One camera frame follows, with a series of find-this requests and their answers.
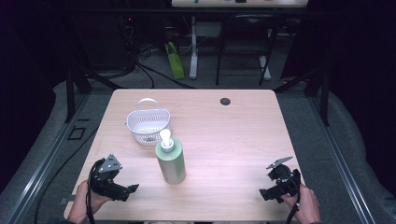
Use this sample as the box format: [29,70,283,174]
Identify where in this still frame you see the green bag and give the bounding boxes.
[164,41,186,80]

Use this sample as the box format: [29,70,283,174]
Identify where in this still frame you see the black cables behind table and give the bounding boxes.
[102,43,197,91]

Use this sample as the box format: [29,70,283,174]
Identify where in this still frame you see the person's left hand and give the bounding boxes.
[66,179,112,224]

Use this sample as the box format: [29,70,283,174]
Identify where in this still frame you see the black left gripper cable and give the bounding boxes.
[85,158,106,224]

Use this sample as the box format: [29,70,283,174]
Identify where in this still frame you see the green pump bottle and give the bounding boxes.
[154,128,187,186]

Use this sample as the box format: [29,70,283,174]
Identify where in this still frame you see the person's right hand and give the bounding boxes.
[280,183,322,224]

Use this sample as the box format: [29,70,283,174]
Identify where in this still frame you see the white background desk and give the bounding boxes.
[170,0,309,81]

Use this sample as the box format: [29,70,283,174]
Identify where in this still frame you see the black metal stand post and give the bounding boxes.
[64,66,77,123]

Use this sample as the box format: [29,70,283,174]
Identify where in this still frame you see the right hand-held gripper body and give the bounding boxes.
[265,156,303,198]

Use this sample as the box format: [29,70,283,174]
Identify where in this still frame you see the aluminium floor rail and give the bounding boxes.
[306,92,377,224]
[4,92,93,224]

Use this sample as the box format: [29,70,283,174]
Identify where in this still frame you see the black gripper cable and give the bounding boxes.
[285,184,303,224]
[85,158,106,224]

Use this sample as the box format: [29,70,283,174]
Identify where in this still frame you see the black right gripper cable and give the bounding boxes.
[285,184,303,224]

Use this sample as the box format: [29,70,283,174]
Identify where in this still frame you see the black chair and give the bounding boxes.
[215,13,278,87]

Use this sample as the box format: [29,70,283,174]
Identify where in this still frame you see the white plastic basket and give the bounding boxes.
[125,97,173,147]

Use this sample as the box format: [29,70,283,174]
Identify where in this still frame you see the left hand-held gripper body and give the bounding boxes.
[90,153,131,202]

